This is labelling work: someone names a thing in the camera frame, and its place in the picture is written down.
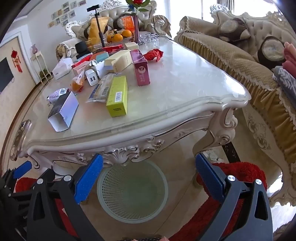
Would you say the brown round-patterned cushion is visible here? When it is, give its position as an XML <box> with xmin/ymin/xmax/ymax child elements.
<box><xmin>218</xmin><ymin>17</ymin><xmax>251</xmax><ymax>42</ymax></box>
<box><xmin>258</xmin><ymin>36</ymin><xmax>287</xmax><ymax>70</ymax></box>

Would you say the white and black box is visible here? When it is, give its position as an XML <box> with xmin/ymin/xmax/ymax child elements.
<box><xmin>47</xmin><ymin>91</ymin><xmax>79</xmax><ymax>132</ymax></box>

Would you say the pink box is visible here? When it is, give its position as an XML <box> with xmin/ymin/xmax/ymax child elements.
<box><xmin>72</xmin><ymin>61</ymin><xmax>90</xmax><ymax>77</ymax></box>

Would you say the yellow cushion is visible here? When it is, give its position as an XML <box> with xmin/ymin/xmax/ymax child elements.
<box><xmin>88</xmin><ymin>17</ymin><xmax>109</xmax><ymax>45</ymax></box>

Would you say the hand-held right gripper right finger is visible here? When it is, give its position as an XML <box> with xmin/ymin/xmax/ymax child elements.
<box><xmin>195</xmin><ymin>152</ymin><xmax>273</xmax><ymax>241</ymax></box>

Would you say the white carved coffee table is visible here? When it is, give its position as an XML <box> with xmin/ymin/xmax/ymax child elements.
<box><xmin>9</xmin><ymin>30</ymin><xmax>251</xmax><ymax>169</ymax></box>

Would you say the clear plastic wrapper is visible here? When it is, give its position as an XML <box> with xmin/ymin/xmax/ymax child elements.
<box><xmin>85</xmin><ymin>74</ymin><xmax>115</xmax><ymax>103</ymax></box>

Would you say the pale green mesh wastebasket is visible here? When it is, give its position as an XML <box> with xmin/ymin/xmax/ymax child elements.
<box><xmin>97</xmin><ymin>160</ymin><xmax>169</xmax><ymax>220</ymax></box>

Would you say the black television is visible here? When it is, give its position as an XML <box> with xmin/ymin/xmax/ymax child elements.
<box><xmin>0</xmin><ymin>58</ymin><xmax>13</xmax><ymax>93</ymax></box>

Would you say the red knot wall ornament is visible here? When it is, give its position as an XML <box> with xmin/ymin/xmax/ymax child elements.
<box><xmin>10</xmin><ymin>49</ymin><xmax>23</xmax><ymax>73</ymax></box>

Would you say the glass fruit plate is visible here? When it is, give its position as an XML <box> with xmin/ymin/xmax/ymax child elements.
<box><xmin>105</xmin><ymin>35</ymin><xmax>136</xmax><ymax>45</ymax></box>

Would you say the ornate beige sofa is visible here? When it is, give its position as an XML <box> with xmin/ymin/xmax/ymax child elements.
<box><xmin>174</xmin><ymin>5</ymin><xmax>296</xmax><ymax>209</ymax></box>

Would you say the beige chair cover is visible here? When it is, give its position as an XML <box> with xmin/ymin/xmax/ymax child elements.
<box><xmin>56</xmin><ymin>38</ymin><xmax>79</xmax><ymax>62</ymax></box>

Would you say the ornate tufted armchair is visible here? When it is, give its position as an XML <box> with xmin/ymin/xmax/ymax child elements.
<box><xmin>65</xmin><ymin>0</ymin><xmax>173</xmax><ymax>47</ymax></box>

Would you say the maroon box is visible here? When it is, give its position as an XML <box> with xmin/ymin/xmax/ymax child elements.
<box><xmin>129</xmin><ymin>49</ymin><xmax>150</xmax><ymax>87</ymax></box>

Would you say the group of wall photos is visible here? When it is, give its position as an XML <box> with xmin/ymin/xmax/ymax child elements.
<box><xmin>47</xmin><ymin>0</ymin><xmax>85</xmax><ymax>29</ymax></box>

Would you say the grey white patterned cloth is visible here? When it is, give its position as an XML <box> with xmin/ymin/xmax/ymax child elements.
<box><xmin>273</xmin><ymin>66</ymin><xmax>296</xmax><ymax>99</ymax></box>

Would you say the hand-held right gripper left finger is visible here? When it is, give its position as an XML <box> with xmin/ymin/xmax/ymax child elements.
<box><xmin>27</xmin><ymin>153</ymin><xmax>109</xmax><ymax>241</ymax></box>

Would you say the yellow-green box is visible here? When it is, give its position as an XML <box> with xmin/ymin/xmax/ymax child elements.
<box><xmin>106</xmin><ymin>75</ymin><xmax>128</xmax><ymax>118</ymax></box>

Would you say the red rose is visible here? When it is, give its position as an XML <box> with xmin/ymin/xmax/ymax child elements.
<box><xmin>126</xmin><ymin>0</ymin><xmax>148</xmax><ymax>13</ymax></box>

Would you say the white side table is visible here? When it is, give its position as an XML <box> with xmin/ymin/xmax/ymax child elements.
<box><xmin>30</xmin><ymin>50</ymin><xmax>52</xmax><ymax>84</ymax></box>

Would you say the red wrapper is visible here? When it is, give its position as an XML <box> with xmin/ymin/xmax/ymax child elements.
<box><xmin>143</xmin><ymin>49</ymin><xmax>164</xmax><ymax>62</ymax></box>

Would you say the cream printed box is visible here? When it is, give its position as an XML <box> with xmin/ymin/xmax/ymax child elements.
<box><xmin>104</xmin><ymin>49</ymin><xmax>134</xmax><ymax>73</ymax></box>

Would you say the white tissue box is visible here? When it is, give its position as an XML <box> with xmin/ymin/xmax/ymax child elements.
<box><xmin>51</xmin><ymin>58</ymin><xmax>74</xmax><ymax>80</ymax></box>

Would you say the silver foil packet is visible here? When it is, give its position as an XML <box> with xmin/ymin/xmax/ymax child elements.
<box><xmin>46</xmin><ymin>88</ymin><xmax>70</xmax><ymax>105</ymax></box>

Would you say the beige fringed sofa cover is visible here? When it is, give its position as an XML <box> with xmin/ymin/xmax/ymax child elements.
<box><xmin>176</xmin><ymin>16</ymin><xmax>296</xmax><ymax>167</ymax></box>

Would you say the black tripod stick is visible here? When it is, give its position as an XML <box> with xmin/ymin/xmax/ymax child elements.
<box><xmin>87</xmin><ymin>6</ymin><xmax>104</xmax><ymax>50</ymax></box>

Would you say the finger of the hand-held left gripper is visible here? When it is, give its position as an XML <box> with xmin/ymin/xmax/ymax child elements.
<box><xmin>2</xmin><ymin>161</ymin><xmax>33</xmax><ymax>186</ymax></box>
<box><xmin>9</xmin><ymin>185</ymin><xmax>35</xmax><ymax>203</ymax></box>

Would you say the pink folded cloth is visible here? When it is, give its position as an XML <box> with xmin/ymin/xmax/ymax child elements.
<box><xmin>283</xmin><ymin>42</ymin><xmax>296</xmax><ymax>70</ymax></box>

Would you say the white charger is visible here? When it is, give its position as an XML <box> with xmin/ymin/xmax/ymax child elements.
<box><xmin>85</xmin><ymin>68</ymin><xmax>100</xmax><ymax>86</ymax></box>

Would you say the cluster of glass cups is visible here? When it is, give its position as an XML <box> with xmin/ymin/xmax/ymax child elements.
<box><xmin>139</xmin><ymin>32</ymin><xmax>160</xmax><ymax>45</ymax></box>

